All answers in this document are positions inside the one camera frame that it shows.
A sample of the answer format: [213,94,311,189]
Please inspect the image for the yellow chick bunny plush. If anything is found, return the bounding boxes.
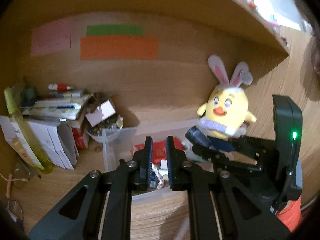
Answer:
[197,55,257,140]

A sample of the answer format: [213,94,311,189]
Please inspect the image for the yellow liquid spray bottle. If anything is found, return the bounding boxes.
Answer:
[4,87,53,174]

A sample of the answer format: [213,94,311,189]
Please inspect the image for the white bowl of trinkets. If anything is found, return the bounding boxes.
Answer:
[85,115,124,143]

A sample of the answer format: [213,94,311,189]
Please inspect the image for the red envelope packet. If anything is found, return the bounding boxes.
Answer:
[131,137,185,164]

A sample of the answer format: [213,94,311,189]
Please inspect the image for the red white marker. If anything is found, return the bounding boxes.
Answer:
[48,83,74,91]

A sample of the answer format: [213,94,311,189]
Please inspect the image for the white booklets stack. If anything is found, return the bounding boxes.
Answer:
[1,116,79,170]

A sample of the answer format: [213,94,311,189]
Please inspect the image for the clear plastic storage bin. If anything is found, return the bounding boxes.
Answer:
[103,119,197,205]

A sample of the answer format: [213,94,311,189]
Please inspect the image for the small white box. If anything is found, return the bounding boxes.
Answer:
[86,99,116,127]

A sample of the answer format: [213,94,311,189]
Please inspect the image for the green paper note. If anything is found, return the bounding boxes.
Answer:
[86,24,144,36]

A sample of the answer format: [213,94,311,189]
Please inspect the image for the pink white braided bracelet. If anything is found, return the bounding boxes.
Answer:
[151,164,166,189]

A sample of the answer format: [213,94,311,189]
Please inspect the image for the wooden shelf board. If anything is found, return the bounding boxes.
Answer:
[7,0,289,54]

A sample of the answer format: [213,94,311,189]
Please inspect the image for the red book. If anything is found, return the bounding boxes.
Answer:
[72,127,89,149]

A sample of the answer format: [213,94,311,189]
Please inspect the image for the orange paper note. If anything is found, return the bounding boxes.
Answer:
[80,35,159,60]

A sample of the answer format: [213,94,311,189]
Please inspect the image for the pink paper note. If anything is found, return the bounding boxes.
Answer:
[30,18,73,57]

